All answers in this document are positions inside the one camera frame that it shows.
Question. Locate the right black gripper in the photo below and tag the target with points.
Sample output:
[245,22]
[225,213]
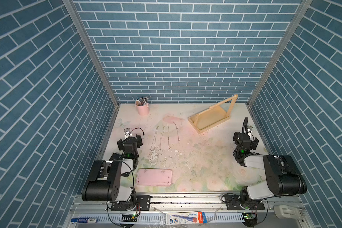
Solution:
[253,144]

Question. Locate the pink pen holder cup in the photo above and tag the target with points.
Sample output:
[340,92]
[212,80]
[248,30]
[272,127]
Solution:
[142,110]

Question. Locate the wooden jewelry display stand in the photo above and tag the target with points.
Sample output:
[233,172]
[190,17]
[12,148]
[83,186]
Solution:
[213,116]

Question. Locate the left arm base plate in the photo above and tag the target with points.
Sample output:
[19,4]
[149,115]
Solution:
[136,203]

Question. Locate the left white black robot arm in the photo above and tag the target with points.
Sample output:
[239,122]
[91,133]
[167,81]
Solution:
[113,181]

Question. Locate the pens in cup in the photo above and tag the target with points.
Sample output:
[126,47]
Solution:
[141,101]

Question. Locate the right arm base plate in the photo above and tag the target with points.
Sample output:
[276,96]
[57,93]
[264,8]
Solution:
[236,202]

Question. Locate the pink plastic tray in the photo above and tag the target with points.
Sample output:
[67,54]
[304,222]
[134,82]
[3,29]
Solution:
[154,177]

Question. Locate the toothpaste box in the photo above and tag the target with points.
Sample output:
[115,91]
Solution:
[186,218]

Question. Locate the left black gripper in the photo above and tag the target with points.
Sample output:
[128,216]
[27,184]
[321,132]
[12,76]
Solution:
[137,142]

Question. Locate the black calculator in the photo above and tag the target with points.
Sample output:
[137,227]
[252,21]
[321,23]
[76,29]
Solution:
[120,157]

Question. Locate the white plastic bracket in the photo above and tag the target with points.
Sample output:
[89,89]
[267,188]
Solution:
[287,212]

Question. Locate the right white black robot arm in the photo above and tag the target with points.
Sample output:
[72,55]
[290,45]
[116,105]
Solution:
[283,178]

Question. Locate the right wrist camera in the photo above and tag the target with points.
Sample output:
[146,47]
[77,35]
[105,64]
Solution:
[249,129]

